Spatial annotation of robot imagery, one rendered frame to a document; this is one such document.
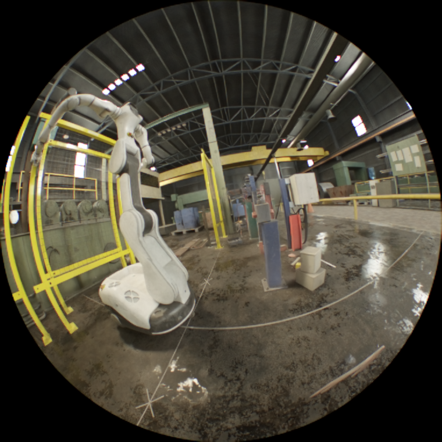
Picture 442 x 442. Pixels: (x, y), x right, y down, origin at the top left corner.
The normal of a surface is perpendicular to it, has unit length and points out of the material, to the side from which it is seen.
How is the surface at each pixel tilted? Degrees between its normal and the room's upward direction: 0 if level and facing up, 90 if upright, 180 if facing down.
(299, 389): 0
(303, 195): 90
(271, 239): 90
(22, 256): 90
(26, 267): 90
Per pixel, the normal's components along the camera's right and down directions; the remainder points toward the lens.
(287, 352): -0.18, -0.98
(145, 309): 0.47, -0.88
